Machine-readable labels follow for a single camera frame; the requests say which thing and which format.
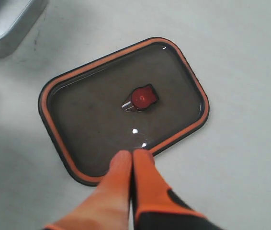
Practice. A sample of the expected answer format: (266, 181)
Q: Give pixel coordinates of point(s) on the stainless steel lunch box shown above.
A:
(17, 17)

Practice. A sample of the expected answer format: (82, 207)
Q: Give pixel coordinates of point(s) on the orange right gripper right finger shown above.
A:
(155, 205)

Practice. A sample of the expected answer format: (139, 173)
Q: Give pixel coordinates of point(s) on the dark transparent box lid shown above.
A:
(144, 96)

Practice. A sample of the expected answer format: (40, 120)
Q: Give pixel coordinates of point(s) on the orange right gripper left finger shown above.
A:
(107, 208)

